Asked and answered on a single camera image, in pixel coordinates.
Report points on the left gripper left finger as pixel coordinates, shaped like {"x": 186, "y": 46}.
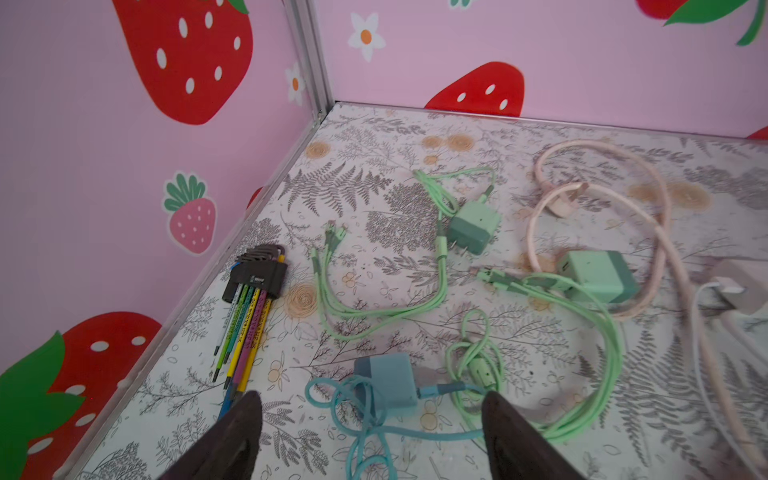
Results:
{"x": 229, "y": 449}

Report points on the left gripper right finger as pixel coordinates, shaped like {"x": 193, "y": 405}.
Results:
{"x": 515, "y": 449}

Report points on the light green usb charger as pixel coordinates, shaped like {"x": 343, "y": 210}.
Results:
{"x": 604, "y": 274}

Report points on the teal blue usb charger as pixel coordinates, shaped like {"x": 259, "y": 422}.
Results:
{"x": 388, "y": 384}

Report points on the hex key set holder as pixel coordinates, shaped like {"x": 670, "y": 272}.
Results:
{"x": 255, "y": 282}

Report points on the white charger on strip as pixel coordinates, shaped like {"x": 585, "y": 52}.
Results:
{"x": 743, "y": 283}

